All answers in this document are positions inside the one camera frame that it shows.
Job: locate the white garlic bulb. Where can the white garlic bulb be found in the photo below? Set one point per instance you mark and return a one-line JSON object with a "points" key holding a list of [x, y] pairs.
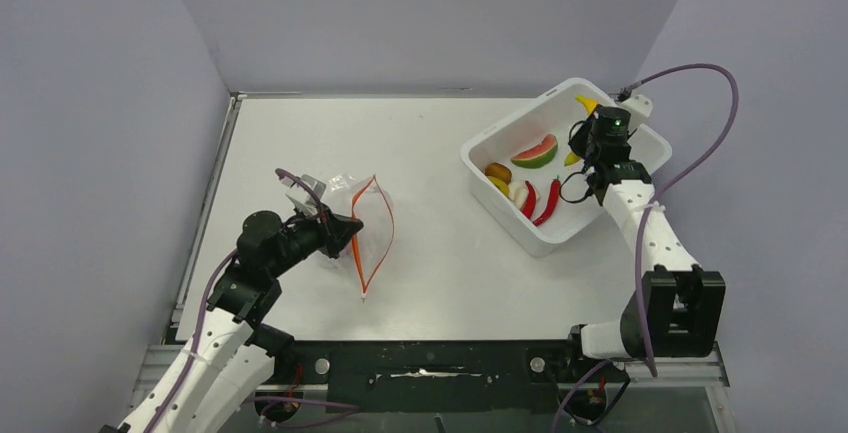
{"points": [[518, 193]]}

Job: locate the white plastic tub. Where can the white plastic tub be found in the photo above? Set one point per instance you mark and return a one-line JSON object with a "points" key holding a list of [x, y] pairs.
{"points": [[554, 112]]}

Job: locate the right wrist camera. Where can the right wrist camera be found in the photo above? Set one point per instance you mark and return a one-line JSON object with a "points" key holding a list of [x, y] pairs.
{"points": [[638, 105]]}

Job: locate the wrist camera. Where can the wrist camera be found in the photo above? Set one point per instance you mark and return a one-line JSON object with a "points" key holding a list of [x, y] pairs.
{"points": [[306, 195], [638, 105]]}

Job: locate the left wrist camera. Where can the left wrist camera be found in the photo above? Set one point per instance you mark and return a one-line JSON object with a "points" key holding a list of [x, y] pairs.
{"points": [[306, 195]]}

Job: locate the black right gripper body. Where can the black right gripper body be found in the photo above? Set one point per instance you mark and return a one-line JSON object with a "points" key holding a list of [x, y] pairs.
{"points": [[583, 144]]}

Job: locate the red chili pepper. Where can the red chili pepper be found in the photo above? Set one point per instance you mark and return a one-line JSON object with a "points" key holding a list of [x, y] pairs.
{"points": [[529, 205], [551, 203]]}

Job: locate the yellow banana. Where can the yellow banana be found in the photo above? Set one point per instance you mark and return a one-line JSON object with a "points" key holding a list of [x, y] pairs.
{"points": [[589, 104]]}

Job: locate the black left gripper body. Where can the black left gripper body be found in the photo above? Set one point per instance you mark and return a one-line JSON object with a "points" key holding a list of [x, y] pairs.
{"points": [[308, 236]]}

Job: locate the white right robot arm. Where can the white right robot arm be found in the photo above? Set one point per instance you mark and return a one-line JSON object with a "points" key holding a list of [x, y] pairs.
{"points": [[676, 305]]}

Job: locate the watermelon slice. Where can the watermelon slice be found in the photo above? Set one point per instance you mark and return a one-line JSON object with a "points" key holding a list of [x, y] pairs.
{"points": [[539, 155]]}

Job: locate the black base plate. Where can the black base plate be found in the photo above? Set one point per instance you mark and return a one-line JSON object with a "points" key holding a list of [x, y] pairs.
{"points": [[445, 376]]}

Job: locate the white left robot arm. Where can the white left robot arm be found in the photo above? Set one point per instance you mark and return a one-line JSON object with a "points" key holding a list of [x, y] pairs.
{"points": [[232, 351]]}

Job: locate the clear zip top bag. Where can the clear zip top bag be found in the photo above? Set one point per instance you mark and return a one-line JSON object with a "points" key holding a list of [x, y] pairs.
{"points": [[366, 200]]}

